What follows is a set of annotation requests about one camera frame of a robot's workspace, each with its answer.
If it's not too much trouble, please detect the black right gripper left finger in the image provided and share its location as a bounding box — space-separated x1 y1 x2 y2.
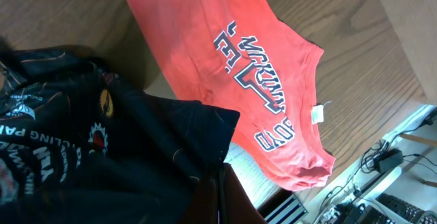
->
177 171 219 224

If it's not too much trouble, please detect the black keyboard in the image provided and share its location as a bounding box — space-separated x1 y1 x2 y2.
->
362 193 436 224

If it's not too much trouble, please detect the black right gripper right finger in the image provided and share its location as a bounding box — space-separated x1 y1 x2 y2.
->
220 163 266 224

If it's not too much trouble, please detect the black power adapter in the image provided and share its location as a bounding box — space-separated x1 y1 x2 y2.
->
373 149 403 173

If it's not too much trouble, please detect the black printed cycling jersey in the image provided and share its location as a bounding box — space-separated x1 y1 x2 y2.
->
1 42 240 223

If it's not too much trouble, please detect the red folded garment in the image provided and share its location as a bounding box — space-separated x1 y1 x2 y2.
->
126 0 335 191

